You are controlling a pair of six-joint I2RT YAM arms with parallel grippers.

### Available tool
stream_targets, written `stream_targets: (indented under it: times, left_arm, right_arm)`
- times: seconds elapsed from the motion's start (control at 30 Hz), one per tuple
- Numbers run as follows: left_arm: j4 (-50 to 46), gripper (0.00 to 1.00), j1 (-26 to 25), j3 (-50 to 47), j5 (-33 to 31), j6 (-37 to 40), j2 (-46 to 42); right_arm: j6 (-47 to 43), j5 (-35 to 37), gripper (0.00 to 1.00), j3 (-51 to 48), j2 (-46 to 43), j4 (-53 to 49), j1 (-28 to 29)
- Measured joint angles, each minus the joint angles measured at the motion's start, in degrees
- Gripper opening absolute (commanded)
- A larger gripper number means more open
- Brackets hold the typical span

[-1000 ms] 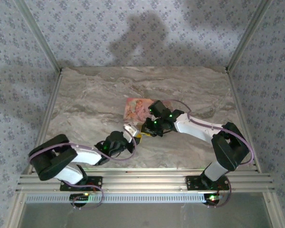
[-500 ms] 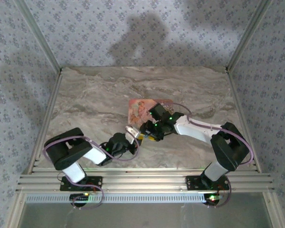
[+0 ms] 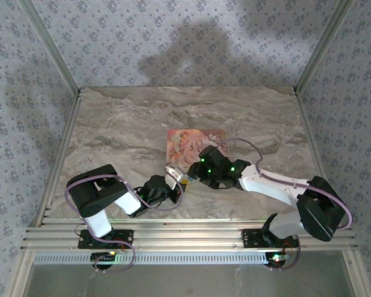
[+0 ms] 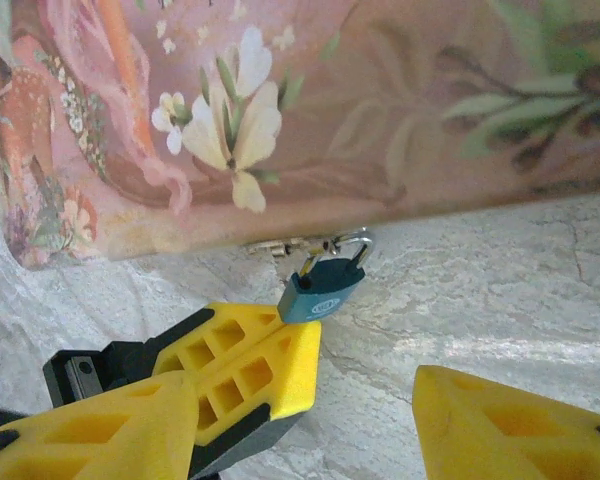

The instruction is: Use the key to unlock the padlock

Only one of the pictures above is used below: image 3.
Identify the pink printed box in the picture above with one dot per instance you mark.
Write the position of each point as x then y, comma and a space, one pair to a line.
182, 145

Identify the aluminium side rail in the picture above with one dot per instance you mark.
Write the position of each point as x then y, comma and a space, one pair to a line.
62, 154
317, 154

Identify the aluminium frame leg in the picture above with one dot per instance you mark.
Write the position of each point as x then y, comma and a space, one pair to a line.
358, 278
20, 278

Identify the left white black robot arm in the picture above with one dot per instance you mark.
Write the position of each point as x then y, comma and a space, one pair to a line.
92, 198

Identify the aluminium front rail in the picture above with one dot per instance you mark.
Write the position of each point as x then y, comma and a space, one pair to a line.
185, 238

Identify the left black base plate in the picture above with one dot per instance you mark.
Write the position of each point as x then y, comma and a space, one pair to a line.
88, 243

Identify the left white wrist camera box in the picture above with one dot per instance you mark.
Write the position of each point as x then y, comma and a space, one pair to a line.
173, 173

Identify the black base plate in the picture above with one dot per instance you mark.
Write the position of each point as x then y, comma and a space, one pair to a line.
250, 239
88, 243

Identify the aluminium corner post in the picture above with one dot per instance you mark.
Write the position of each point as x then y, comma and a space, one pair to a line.
53, 46
321, 46

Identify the left black controller board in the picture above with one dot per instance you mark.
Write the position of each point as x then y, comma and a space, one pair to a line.
103, 259

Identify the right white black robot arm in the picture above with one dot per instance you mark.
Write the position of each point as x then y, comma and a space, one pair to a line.
266, 185

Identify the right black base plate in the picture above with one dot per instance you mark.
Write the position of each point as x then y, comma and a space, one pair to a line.
250, 239

